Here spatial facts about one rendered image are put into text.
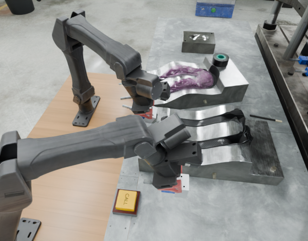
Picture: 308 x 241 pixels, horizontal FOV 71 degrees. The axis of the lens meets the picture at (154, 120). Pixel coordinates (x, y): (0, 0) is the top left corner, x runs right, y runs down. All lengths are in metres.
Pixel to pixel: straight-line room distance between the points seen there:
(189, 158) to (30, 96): 2.30
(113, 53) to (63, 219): 0.55
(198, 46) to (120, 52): 0.85
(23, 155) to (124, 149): 0.17
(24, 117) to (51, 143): 2.02
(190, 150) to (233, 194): 0.37
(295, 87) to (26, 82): 2.56
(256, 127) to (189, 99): 0.31
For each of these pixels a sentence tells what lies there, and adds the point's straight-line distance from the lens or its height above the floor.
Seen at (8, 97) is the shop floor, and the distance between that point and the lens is 2.76.
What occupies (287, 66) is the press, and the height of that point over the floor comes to 0.79.
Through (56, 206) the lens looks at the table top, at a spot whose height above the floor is 0.80.
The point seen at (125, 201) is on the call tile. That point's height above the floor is 0.84.
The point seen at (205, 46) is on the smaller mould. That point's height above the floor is 0.85.
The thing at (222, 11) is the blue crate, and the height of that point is 0.11.
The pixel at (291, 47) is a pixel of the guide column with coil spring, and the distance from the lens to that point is 1.58.
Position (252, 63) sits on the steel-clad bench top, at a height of 0.80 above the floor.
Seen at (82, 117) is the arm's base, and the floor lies 0.81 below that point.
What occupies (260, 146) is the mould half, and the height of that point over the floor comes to 0.86.
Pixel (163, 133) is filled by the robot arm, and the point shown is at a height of 1.16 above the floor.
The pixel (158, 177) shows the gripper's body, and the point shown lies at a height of 1.02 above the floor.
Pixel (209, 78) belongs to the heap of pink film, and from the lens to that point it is 1.09.
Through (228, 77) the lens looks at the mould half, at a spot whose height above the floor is 0.91.
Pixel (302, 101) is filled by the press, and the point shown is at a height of 0.79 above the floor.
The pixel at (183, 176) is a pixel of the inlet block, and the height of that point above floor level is 0.96.
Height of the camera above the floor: 1.53
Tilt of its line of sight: 48 degrees down
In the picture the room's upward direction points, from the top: straight up
